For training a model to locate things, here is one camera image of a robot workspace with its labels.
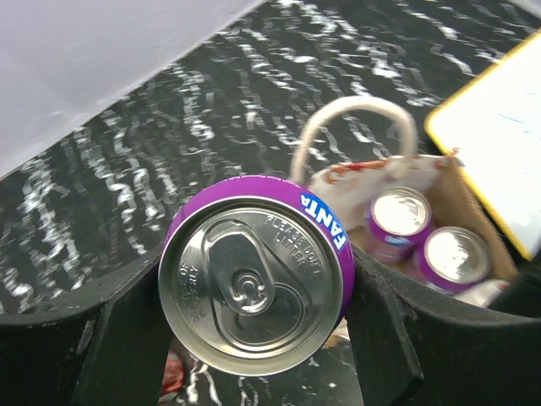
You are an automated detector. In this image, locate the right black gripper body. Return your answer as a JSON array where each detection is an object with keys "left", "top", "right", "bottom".
[{"left": 489, "top": 253, "right": 541, "bottom": 319}]

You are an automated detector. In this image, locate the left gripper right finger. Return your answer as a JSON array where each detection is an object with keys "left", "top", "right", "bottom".
[{"left": 347, "top": 249, "right": 540, "bottom": 405}]

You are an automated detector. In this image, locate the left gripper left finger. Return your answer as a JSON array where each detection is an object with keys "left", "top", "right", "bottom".
[{"left": 1, "top": 247, "right": 172, "bottom": 405}]

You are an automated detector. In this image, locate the red cola can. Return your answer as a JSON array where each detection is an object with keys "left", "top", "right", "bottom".
[{"left": 158, "top": 338, "right": 196, "bottom": 404}]

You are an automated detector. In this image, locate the purple Fanta can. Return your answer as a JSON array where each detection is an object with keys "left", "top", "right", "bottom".
[
  {"left": 158, "top": 175, "right": 355, "bottom": 376},
  {"left": 365, "top": 186, "right": 432, "bottom": 265},
  {"left": 406, "top": 226, "right": 492, "bottom": 295}
]

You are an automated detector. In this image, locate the white whiteboard yellow rim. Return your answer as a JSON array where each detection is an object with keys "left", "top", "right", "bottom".
[{"left": 424, "top": 32, "right": 540, "bottom": 261}]

